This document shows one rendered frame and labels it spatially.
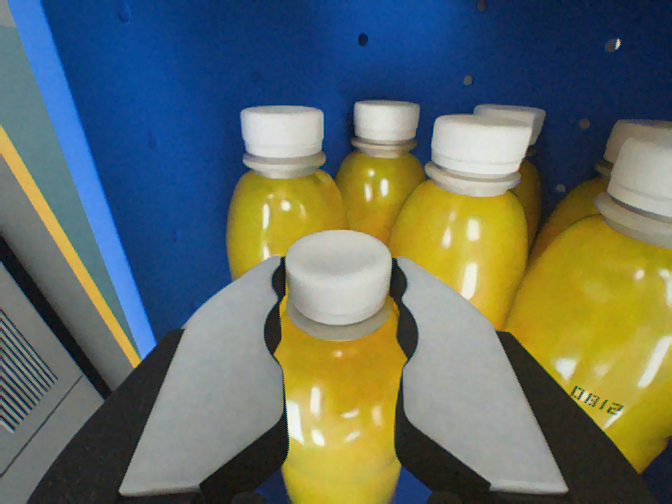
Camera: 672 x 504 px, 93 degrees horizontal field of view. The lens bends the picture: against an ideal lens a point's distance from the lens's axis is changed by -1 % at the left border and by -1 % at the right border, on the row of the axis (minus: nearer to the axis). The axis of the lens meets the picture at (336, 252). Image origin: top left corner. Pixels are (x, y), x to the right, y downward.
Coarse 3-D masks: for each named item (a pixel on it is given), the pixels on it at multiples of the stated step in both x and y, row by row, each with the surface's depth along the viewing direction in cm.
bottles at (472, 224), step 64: (256, 128) 14; (320, 128) 15; (384, 128) 18; (448, 128) 13; (512, 128) 12; (640, 128) 14; (256, 192) 15; (320, 192) 16; (384, 192) 19; (448, 192) 14; (512, 192) 15; (576, 192) 17; (256, 256) 16; (448, 256) 14; (512, 256) 14
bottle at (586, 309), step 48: (576, 240) 12; (624, 240) 10; (528, 288) 13; (576, 288) 11; (624, 288) 10; (528, 336) 13; (576, 336) 11; (624, 336) 10; (576, 384) 11; (624, 384) 10; (624, 432) 11
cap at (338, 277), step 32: (288, 256) 12; (320, 256) 12; (352, 256) 12; (384, 256) 11; (288, 288) 12; (320, 288) 10; (352, 288) 10; (384, 288) 11; (320, 320) 11; (352, 320) 11
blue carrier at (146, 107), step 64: (64, 0) 9; (128, 0) 11; (192, 0) 14; (256, 0) 16; (320, 0) 18; (384, 0) 20; (448, 0) 20; (512, 0) 19; (576, 0) 18; (640, 0) 17; (64, 64) 8; (128, 64) 11; (192, 64) 14; (256, 64) 18; (320, 64) 20; (384, 64) 22; (448, 64) 22; (512, 64) 21; (576, 64) 19; (640, 64) 17; (64, 128) 9; (128, 128) 11; (192, 128) 15; (576, 128) 20; (128, 192) 12; (192, 192) 16; (128, 256) 11; (192, 256) 17; (128, 320) 13
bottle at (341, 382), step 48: (288, 336) 13; (336, 336) 11; (384, 336) 12; (288, 384) 12; (336, 384) 11; (384, 384) 12; (336, 432) 12; (384, 432) 13; (288, 480) 16; (336, 480) 13; (384, 480) 15
